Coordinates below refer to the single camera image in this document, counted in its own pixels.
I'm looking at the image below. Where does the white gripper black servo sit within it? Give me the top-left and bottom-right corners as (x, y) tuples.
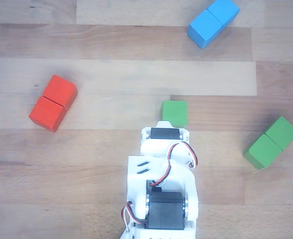
(139, 120), (198, 170)

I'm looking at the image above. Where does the small green cube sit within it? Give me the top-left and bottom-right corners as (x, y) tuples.
(160, 100), (188, 127)

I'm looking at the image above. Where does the long green block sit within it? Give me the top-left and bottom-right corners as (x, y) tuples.
(242, 116), (293, 171)

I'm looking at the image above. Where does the long red block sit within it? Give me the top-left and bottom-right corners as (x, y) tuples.
(28, 74), (78, 133)

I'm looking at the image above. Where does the long blue block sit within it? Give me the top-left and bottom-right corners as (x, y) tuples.
(187, 0), (241, 49)

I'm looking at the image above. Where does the red black white servo cable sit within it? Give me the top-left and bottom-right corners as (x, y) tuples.
(150, 140), (198, 188)
(121, 201), (147, 231)

